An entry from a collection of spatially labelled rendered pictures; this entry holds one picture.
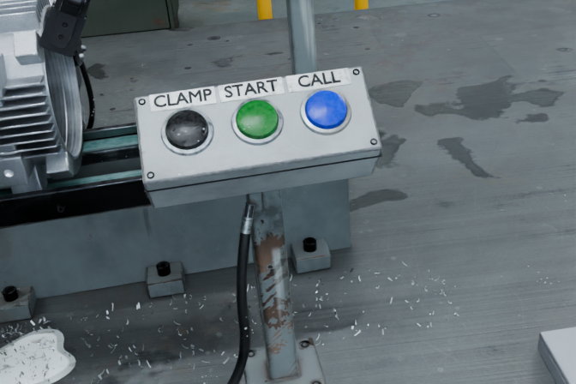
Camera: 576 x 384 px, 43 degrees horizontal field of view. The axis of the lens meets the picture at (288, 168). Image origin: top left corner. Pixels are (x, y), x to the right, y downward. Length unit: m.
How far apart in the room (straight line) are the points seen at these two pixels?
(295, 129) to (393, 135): 0.56
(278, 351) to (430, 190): 0.37
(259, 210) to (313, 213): 0.24
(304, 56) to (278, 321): 0.55
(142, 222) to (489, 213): 0.40
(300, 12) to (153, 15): 2.86
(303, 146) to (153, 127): 0.11
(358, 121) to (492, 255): 0.35
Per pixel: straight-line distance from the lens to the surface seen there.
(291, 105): 0.53
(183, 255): 0.81
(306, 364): 0.69
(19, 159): 0.73
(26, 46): 0.71
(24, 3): 0.75
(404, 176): 0.97
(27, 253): 0.81
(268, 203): 0.56
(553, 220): 0.90
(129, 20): 3.93
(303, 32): 1.09
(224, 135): 0.52
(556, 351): 0.69
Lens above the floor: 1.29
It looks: 29 degrees down
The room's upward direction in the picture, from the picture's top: 5 degrees counter-clockwise
